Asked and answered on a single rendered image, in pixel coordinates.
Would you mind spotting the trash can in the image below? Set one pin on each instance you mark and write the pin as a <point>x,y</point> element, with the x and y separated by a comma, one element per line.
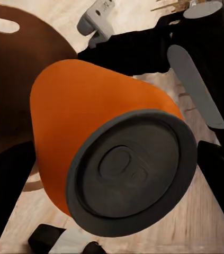
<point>23,56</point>

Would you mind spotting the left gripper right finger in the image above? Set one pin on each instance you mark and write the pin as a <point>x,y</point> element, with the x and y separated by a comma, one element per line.
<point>211,162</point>

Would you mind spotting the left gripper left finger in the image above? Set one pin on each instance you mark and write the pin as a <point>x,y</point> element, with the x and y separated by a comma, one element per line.
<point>15,166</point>

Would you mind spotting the can of soda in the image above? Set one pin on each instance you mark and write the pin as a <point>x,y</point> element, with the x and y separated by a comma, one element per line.
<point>114,152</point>

